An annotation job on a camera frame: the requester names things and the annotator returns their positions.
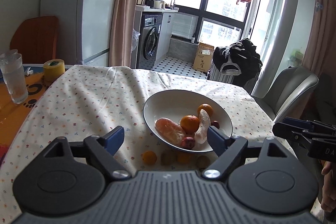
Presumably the dark red plum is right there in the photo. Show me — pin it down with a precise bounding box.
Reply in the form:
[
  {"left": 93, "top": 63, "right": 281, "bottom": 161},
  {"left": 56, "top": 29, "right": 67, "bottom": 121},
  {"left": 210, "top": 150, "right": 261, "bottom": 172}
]
[
  {"left": 181, "top": 136, "right": 195, "bottom": 149},
  {"left": 211, "top": 121, "right": 220, "bottom": 129}
]

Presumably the peeled pomelo segment long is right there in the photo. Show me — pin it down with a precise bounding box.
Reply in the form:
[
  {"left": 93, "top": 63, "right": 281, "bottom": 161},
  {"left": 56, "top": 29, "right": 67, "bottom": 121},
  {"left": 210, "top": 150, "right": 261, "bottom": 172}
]
[{"left": 194, "top": 109, "right": 211, "bottom": 144}]

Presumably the large orange mandarin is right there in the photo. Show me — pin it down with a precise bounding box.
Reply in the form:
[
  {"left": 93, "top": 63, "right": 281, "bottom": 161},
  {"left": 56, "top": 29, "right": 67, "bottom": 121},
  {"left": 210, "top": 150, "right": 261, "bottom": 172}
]
[{"left": 179, "top": 115, "right": 199, "bottom": 135}]

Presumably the small orange kumquat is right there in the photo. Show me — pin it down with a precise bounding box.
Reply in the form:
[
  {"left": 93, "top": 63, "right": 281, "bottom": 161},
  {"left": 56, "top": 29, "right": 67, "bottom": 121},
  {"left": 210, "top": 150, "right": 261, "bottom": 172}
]
[{"left": 142, "top": 151, "right": 157, "bottom": 165}]

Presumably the pomelo segment pink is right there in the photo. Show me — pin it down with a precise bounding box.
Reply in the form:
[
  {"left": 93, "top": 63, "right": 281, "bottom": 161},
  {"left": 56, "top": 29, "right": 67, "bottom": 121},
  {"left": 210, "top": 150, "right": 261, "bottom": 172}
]
[{"left": 155, "top": 118, "right": 186, "bottom": 146}]

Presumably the brown longan fruit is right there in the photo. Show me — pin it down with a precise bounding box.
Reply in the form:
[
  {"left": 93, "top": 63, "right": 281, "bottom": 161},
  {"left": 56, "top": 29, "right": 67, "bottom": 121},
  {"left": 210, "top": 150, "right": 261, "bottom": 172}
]
[{"left": 161, "top": 150, "right": 177, "bottom": 166}]

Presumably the white kitchen cabinet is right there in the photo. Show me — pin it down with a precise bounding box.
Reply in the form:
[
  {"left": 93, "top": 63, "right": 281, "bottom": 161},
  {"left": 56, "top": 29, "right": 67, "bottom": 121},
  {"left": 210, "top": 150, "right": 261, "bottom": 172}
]
[{"left": 155, "top": 12, "right": 175, "bottom": 64}]

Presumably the person right hand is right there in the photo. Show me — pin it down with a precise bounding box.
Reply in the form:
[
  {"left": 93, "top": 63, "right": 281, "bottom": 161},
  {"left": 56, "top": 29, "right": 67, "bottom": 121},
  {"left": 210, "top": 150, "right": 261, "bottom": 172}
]
[{"left": 321, "top": 161, "right": 336, "bottom": 213}]

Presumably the floral white tablecloth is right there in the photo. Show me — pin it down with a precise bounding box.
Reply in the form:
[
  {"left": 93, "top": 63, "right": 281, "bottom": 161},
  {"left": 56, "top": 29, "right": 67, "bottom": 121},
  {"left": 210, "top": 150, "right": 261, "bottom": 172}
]
[{"left": 0, "top": 64, "right": 295, "bottom": 224}]

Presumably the grey leather chair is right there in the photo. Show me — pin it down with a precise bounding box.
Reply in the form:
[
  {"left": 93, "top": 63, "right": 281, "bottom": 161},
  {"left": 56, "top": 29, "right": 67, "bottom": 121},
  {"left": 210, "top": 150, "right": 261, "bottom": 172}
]
[{"left": 254, "top": 66, "right": 319, "bottom": 123}]

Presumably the white bowl with blue rim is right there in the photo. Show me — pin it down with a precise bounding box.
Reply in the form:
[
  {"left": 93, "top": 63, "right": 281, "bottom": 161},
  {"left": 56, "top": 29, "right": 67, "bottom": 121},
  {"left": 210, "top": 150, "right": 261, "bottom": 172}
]
[{"left": 143, "top": 90, "right": 233, "bottom": 153}]

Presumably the cardboard box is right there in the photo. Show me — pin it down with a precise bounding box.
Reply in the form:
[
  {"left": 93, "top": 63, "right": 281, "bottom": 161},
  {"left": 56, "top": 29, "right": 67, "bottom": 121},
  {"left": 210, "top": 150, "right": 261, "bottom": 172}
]
[{"left": 193, "top": 42, "right": 215, "bottom": 72}]

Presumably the yellow tape roll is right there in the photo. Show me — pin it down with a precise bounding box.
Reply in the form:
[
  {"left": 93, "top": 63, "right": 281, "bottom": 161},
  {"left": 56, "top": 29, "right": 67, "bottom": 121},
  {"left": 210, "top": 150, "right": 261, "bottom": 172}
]
[{"left": 43, "top": 59, "right": 66, "bottom": 83}]

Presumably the black clothes pile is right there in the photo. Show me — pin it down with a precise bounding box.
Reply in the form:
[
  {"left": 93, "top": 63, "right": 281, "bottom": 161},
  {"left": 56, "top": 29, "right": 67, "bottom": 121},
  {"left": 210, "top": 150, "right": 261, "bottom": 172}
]
[{"left": 213, "top": 38, "right": 263, "bottom": 87}]

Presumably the pink curtain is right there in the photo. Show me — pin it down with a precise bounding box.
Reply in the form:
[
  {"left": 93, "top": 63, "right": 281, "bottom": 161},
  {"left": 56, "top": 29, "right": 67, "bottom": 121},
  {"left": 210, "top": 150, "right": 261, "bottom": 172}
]
[{"left": 109, "top": 0, "right": 136, "bottom": 67}]

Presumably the clear drinking glass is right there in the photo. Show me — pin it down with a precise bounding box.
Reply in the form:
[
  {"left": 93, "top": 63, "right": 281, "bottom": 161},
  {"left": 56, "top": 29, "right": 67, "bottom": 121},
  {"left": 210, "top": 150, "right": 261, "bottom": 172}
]
[{"left": 1, "top": 53, "right": 28, "bottom": 104}]

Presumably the orange chair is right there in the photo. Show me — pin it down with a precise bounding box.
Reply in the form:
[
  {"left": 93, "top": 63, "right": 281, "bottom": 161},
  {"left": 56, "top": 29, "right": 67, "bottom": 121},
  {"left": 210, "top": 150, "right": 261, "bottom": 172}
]
[{"left": 10, "top": 16, "right": 59, "bottom": 64}]

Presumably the grey washing machine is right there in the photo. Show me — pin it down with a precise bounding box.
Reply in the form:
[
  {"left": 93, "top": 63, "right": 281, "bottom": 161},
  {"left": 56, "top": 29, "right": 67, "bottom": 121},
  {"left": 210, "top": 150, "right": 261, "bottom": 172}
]
[{"left": 137, "top": 12, "right": 163, "bottom": 70}]

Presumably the white refrigerator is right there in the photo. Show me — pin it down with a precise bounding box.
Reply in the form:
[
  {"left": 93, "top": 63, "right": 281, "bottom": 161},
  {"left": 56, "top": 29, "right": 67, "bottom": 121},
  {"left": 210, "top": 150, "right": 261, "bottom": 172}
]
[{"left": 40, "top": 0, "right": 114, "bottom": 67}]

